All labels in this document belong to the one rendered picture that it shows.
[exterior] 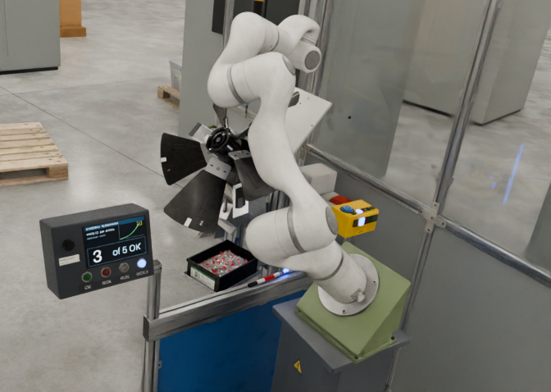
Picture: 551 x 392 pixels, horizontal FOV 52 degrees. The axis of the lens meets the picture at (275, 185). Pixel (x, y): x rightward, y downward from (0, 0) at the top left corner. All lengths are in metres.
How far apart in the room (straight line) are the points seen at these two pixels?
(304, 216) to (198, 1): 3.80
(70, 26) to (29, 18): 2.65
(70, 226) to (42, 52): 6.43
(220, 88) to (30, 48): 6.44
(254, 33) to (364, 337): 0.87
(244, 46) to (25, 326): 2.16
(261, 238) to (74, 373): 1.72
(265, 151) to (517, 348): 1.41
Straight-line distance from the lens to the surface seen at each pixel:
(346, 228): 2.09
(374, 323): 1.62
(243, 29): 1.47
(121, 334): 3.10
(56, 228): 1.48
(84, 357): 2.98
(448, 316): 2.54
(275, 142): 1.35
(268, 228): 1.36
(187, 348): 1.97
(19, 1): 7.62
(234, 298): 1.93
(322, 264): 1.46
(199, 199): 2.17
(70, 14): 10.26
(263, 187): 1.99
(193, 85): 5.10
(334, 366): 1.61
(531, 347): 2.37
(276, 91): 1.35
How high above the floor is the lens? 1.97
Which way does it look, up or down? 24 degrees down
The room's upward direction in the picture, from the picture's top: 8 degrees clockwise
